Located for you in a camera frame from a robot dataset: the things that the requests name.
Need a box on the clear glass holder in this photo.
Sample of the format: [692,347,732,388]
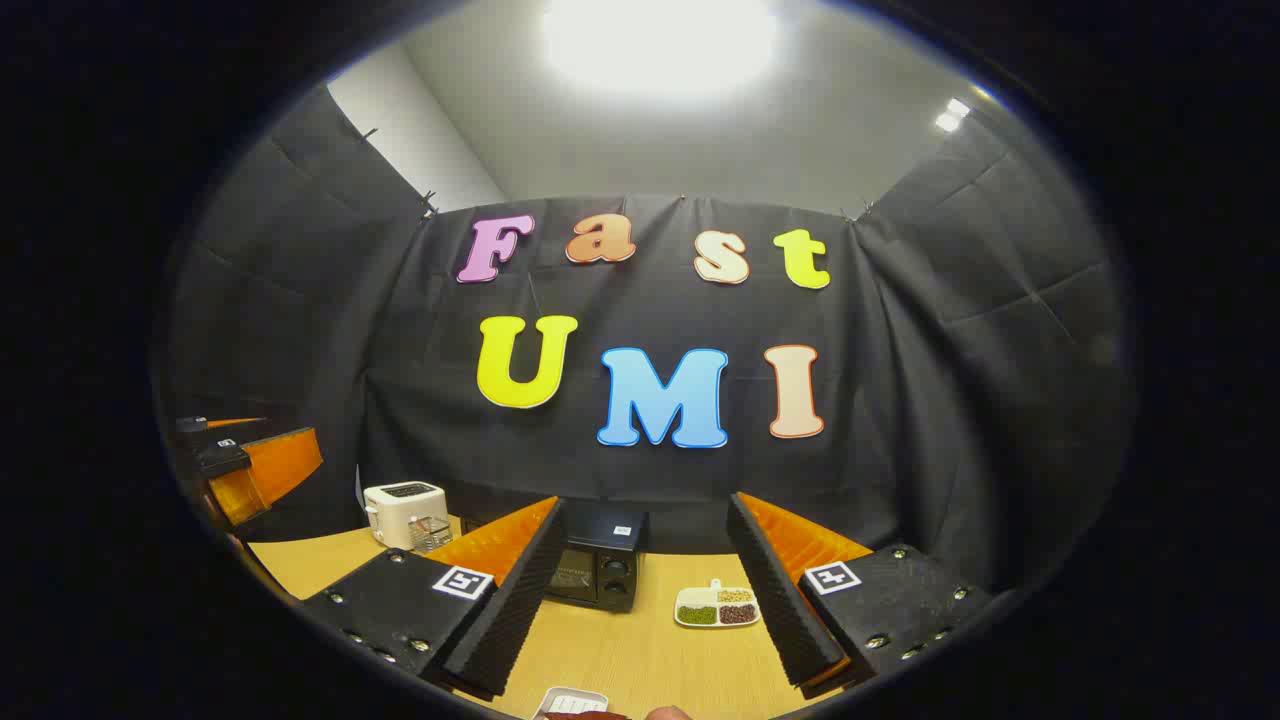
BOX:
[408,512,453,554]

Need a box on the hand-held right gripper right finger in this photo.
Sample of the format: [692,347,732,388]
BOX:
[727,491,996,691]

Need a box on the white divided plate with beans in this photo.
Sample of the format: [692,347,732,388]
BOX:
[674,579,762,629]

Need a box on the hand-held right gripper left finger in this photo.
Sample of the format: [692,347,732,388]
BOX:
[300,497,566,701]

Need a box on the small white plate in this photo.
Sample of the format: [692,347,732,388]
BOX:
[533,687,611,720]

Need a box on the large ceiling light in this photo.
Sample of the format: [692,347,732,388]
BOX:
[540,0,781,96]

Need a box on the black electric oven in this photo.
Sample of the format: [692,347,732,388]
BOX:
[545,500,651,614]

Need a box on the white toaster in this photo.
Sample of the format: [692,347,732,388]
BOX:
[363,481,448,551]

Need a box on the black backdrop cloth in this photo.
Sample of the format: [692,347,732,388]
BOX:
[160,85,1136,601]

